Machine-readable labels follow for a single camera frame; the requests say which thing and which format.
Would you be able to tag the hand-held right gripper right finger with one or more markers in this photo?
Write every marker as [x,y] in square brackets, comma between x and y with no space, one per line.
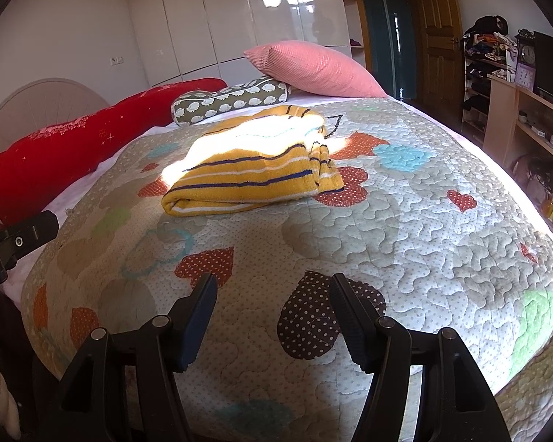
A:
[350,322]

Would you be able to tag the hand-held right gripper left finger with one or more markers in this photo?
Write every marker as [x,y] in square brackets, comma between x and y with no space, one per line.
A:
[198,322]

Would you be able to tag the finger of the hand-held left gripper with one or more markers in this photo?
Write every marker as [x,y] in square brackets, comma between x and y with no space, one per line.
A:
[30,232]

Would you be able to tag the yellow striped sweater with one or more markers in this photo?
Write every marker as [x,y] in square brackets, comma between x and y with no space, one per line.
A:
[249,175]

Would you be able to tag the patterned quilted bedspread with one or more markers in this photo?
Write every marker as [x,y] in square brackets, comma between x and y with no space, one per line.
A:
[396,239]

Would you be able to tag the red long pillow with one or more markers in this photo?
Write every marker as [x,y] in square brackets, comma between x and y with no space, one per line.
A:
[73,147]

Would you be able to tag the round white headboard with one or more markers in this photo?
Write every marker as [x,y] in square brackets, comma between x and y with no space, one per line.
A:
[37,106]

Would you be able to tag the green patterned bolster pillow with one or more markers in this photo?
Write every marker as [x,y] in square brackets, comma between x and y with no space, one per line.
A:
[230,99]

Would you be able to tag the cluttered side shelf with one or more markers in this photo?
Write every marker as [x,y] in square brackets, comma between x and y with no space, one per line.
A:
[502,115]

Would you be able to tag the pink ribbed pillow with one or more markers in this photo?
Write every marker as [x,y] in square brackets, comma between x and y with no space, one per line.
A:
[313,66]

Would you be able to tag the cluttered shelf rack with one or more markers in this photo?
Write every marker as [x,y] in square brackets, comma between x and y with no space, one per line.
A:
[481,64]

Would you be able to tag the wooden door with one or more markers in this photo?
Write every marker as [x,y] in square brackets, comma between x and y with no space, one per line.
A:
[435,41]

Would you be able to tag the purple alarm clock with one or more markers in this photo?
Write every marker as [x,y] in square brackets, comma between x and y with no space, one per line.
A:
[524,77]

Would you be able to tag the white glossy wardrobe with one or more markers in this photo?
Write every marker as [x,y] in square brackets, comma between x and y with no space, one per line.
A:
[239,14]

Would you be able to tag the dark mantel clock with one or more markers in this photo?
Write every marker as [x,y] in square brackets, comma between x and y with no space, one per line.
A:
[526,50]

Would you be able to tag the wall socket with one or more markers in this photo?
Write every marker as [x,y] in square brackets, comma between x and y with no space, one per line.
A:
[116,60]

